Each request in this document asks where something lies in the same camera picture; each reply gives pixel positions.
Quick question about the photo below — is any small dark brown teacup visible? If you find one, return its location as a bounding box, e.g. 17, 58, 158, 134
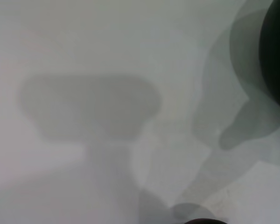
185, 218, 221, 224

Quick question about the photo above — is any black round teapot with handle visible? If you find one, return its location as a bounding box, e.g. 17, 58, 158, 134
259, 0, 280, 116

